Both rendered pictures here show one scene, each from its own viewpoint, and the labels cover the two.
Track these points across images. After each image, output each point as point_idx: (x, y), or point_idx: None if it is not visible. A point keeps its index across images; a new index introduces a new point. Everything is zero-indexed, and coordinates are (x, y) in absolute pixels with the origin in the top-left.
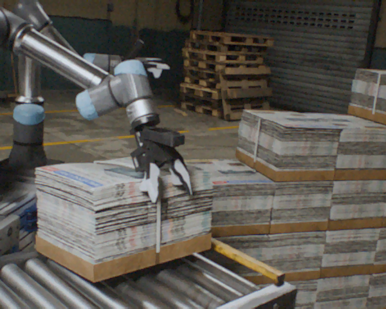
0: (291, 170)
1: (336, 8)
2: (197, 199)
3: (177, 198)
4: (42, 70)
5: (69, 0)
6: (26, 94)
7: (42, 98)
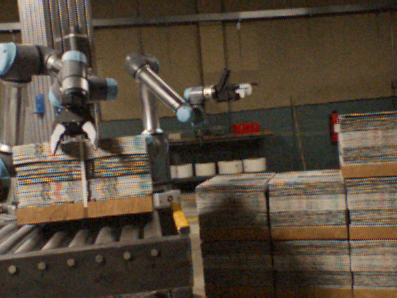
0: (361, 164)
1: None
2: (129, 162)
3: (105, 160)
4: (330, 151)
5: (350, 85)
6: (146, 128)
7: (160, 130)
